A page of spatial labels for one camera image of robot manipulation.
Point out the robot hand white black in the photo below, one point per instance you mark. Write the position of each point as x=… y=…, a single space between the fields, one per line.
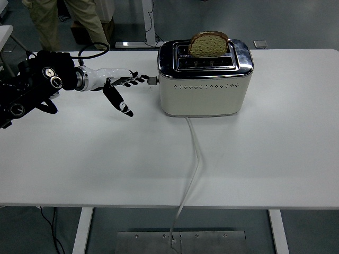
x=106 y=75

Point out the grey toaster lever knob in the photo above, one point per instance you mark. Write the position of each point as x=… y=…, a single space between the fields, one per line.
x=152 y=80

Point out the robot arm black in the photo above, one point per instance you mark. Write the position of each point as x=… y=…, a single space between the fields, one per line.
x=39 y=82

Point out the cream and chrome toaster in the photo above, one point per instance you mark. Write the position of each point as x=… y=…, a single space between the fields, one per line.
x=201 y=95

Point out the brown cardboard box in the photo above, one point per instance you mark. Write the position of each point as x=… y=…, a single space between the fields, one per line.
x=110 y=31

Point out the white background table stand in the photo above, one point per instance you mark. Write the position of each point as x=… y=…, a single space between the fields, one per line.
x=148 y=23

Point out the person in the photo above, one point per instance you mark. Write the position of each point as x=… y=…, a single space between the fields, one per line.
x=47 y=23

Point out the brown bread slice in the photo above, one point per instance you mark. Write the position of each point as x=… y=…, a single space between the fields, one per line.
x=208 y=47

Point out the white side furniture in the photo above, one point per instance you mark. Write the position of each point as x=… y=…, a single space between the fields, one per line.
x=4 y=34

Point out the white table leg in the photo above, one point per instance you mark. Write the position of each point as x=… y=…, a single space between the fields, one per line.
x=278 y=232
x=82 y=230

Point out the grey floor socket plate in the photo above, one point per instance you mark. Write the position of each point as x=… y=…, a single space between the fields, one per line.
x=260 y=44

